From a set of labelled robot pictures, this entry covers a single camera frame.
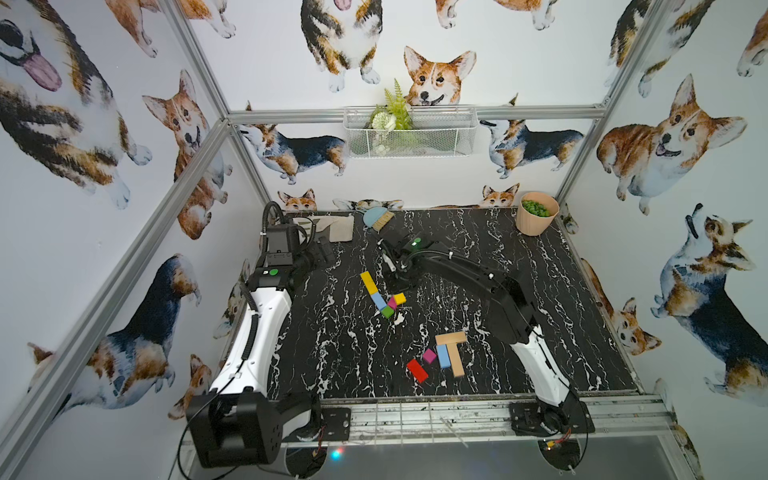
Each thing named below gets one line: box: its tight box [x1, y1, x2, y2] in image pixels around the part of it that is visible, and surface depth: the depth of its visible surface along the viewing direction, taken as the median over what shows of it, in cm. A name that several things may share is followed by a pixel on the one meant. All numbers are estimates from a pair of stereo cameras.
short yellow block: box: [360, 270, 378, 295], surface depth 102 cm
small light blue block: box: [371, 292, 387, 311], surface depth 97 cm
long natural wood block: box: [435, 331, 466, 351], surface depth 90 cm
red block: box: [406, 359, 429, 383], surface depth 84 cm
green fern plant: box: [369, 78, 417, 156], surface depth 86 cm
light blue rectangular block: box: [436, 344, 452, 369], surface depth 85 cm
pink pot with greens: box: [516, 192, 560, 237], surface depth 109 cm
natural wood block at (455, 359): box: [446, 343, 465, 377], surface depth 85 cm
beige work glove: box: [292, 215, 355, 243], surface depth 120 cm
